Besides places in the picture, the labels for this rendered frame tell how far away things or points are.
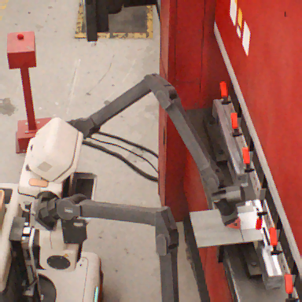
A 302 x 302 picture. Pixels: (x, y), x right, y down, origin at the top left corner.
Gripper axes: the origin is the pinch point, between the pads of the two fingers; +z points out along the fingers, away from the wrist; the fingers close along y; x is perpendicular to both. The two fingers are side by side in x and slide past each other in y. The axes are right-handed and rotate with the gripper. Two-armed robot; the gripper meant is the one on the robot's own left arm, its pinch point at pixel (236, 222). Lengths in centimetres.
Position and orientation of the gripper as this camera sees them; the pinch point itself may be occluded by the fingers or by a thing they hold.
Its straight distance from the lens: 291.3
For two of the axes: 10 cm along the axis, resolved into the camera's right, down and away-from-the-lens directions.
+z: 4.3, 6.3, 6.5
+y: -1.4, -6.6, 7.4
